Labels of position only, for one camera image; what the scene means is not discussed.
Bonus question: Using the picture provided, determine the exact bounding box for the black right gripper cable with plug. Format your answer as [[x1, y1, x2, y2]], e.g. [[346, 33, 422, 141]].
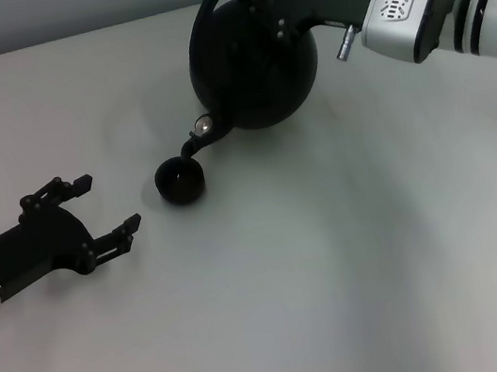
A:
[[330, 24, 363, 63]]

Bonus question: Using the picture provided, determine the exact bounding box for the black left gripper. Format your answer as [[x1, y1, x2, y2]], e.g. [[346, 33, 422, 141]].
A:
[[0, 163, 153, 304]]

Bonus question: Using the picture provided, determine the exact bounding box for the dark brown teacup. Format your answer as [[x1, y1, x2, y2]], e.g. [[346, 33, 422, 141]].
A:
[[151, 152, 211, 210]]

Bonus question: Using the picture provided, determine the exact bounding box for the black round teapot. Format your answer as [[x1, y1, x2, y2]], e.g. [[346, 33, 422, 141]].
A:
[[153, 0, 335, 164]]

